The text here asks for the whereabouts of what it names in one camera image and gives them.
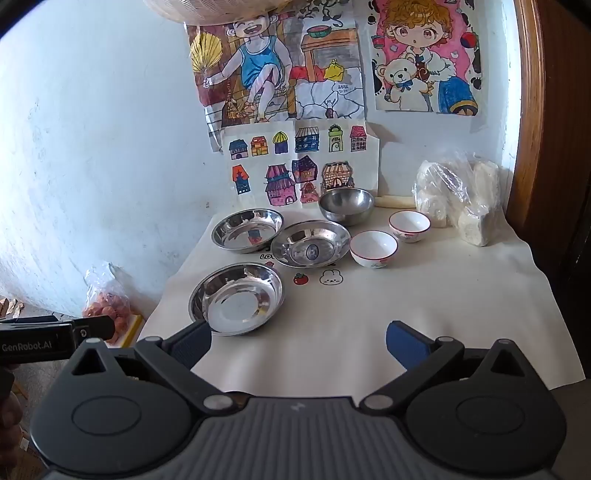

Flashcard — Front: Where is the figure with teddy bear drawing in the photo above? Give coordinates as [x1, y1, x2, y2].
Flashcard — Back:
[368, 0, 483, 117]

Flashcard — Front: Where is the plastic bag of red fruit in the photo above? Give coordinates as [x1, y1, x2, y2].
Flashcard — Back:
[83, 263, 134, 344]

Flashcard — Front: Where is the white printed table cloth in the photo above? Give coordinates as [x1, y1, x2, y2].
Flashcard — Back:
[136, 203, 585, 398]

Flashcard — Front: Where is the clear bag of white pieces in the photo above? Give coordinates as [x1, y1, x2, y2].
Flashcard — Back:
[413, 159, 481, 229]

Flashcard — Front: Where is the woven basket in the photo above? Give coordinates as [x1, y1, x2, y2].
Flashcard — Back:
[143, 0, 296, 26]

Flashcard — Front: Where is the white ceramic bowl red rim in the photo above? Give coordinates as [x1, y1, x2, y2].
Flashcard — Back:
[389, 210, 431, 244]
[349, 231, 399, 270]

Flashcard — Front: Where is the child with fan drawing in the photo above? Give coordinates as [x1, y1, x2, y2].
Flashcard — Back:
[187, 0, 369, 155]

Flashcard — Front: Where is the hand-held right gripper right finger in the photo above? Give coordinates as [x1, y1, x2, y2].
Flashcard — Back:
[359, 320, 532, 414]

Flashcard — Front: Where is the colourful houses drawing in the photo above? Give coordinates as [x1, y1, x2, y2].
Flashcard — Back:
[221, 119, 380, 208]

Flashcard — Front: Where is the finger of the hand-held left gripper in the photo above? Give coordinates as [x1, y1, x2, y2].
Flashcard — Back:
[71, 316, 116, 344]

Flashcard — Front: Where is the stainless steel plate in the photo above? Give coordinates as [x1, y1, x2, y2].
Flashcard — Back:
[211, 209, 284, 254]
[270, 220, 352, 269]
[188, 263, 284, 336]

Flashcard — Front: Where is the bag of white blocks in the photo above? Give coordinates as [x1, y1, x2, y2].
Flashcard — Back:
[457, 159, 502, 247]

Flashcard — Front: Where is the stainless steel bowl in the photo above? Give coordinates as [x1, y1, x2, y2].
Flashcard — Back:
[318, 188, 376, 227]

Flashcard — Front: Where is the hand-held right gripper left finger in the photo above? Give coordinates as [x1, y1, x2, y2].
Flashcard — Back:
[65, 319, 250, 414]

